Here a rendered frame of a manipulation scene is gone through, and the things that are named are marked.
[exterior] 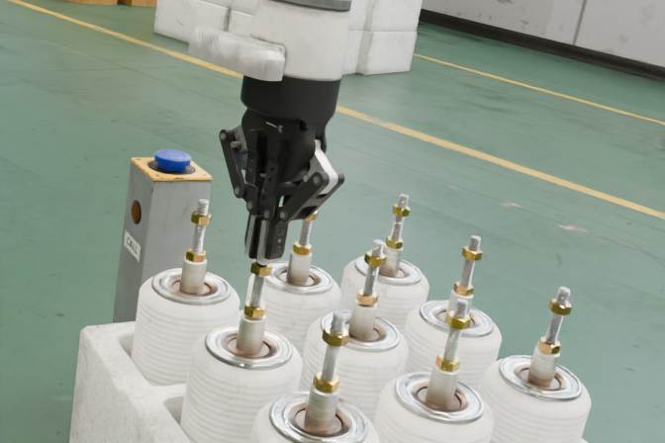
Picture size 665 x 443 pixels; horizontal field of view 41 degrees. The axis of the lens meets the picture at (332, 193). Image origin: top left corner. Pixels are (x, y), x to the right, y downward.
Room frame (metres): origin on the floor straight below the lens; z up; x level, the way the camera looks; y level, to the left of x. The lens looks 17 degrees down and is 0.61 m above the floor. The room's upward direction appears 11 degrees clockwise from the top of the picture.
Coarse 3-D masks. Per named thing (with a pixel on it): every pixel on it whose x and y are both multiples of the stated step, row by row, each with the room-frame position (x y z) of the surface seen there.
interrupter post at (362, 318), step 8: (360, 304) 0.75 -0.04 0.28; (376, 304) 0.75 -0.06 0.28; (352, 312) 0.75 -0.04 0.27; (360, 312) 0.74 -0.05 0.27; (368, 312) 0.74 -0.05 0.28; (352, 320) 0.74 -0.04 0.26; (360, 320) 0.74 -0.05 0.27; (368, 320) 0.74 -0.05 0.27; (352, 328) 0.74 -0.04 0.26; (360, 328) 0.74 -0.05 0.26; (368, 328) 0.74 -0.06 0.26; (360, 336) 0.74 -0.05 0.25; (368, 336) 0.74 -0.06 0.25
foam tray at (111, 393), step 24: (240, 312) 0.89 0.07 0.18; (96, 336) 0.78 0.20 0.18; (120, 336) 0.79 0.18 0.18; (96, 360) 0.75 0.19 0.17; (120, 360) 0.74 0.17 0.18; (96, 384) 0.75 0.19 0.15; (120, 384) 0.71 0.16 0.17; (144, 384) 0.71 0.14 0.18; (72, 408) 0.79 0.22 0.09; (96, 408) 0.74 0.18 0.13; (120, 408) 0.70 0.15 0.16; (144, 408) 0.67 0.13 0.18; (168, 408) 0.70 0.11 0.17; (72, 432) 0.79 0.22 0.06; (96, 432) 0.74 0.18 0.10; (120, 432) 0.69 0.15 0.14; (144, 432) 0.65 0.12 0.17; (168, 432) 0.64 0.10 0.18
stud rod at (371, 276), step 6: (378, 240) 0.75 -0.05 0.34; (372, 246) 0.75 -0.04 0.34; (378, 246) 0.75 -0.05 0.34; (372, 252) 0.75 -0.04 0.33; (378, 252) 0.75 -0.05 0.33; (372, 270) 0.75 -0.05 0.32; (366, 276) 0.75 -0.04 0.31; (372, 276) 0.75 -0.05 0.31; (366, 282) 0.75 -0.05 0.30; (372, 282) 0.75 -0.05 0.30; (366, 288) 0.75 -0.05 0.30; (372, 288) 0.75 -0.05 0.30; (366, 294) 0.75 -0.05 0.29; (372, 294) 0.75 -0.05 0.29
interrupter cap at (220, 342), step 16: (208, 336) 0.68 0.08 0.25; (224, 336) 0.69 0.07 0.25; (272, 336) 0.70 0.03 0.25; (208, 352) 0.66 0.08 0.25; (224, 352) 0.66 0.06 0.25; (240, 352) 0.67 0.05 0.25; (272, 352) 0.68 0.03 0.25; (288, 352) 0.68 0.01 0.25; (240, 368) 0.64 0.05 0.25; (256, 368) 0.65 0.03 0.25; (272, 368) 0.65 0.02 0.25
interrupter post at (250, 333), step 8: (240, 320) 0.68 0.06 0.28; (248, 320) 0.67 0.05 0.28; (256, 320) 0.67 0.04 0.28; (264, 320) 0.68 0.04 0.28; (240, 328) 0.67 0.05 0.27; (248, 328) 0.67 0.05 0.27; (256, 328) 0.67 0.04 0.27; (264, 328) 0.68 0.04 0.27; (240, 336) 0.67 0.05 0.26; (248, 336) 0.67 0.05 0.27; (256, 336) 0.67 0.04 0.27; (240, 344) 0.67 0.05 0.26; (248, 344) 0.67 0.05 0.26; (256, 344) 0.67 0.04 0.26; (248, 352) 0.67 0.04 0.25; (256, 352) 0.67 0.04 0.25
